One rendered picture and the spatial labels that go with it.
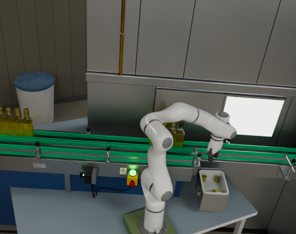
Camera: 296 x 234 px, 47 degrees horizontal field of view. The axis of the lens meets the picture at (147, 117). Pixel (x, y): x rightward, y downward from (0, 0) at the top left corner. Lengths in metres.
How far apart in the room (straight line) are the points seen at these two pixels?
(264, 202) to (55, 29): 3.10
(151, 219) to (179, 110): 0.76
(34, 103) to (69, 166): 2.01
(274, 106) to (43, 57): 3.06
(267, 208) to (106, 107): 1.70
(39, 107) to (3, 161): 1.92
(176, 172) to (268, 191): 1.01
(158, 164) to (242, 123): 0.92
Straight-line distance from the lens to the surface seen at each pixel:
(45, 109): 4.39
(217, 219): 2.52
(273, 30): 2.33
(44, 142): 2.44
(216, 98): 2.41
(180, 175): 2.42
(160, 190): 1.93
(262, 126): 2.62
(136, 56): 2.26
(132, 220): 2.32
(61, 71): 4.79
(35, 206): 2.52
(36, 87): 4.23
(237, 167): 2.57
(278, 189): 3.14
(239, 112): 2.51
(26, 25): 4.48
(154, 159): 1.82
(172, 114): 1.72
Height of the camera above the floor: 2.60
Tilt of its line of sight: 33 degrees down
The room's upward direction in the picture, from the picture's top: 6 degrees clockwise
